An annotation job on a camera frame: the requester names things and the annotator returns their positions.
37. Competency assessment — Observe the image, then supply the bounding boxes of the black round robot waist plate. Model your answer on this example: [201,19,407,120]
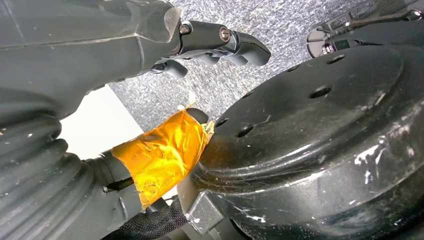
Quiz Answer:
[177,43,424,240]

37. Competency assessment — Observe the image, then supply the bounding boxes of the black braided cable sleeve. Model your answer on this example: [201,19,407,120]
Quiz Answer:
[100,198,189,240]

